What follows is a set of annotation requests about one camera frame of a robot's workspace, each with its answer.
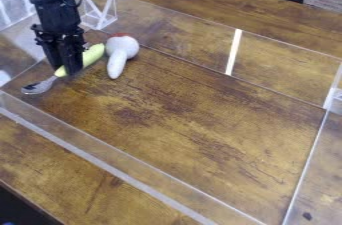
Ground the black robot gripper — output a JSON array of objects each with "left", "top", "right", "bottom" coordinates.
[{"left": 29, "top": 0, "right": 84, "bottom": 75}]

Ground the green handled metal spoon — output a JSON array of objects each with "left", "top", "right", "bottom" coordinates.
[{"left": 21, "top": 43, "right": 105, "bottom": 95}]

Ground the white toy mushroom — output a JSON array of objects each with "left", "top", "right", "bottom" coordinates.
[{"left": 105, "top": 33, "right": 139, "bottom": 79}]

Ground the clear acrylic triangle bracket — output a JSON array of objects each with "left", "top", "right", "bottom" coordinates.
[{"left": 79, "top": 0, "right": 117, "bottom": 30}]

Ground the clear acrylic enclosure wall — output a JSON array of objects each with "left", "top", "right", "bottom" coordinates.
[{"left": 0, "top": 0, "right": 342, "bottom": 225}]

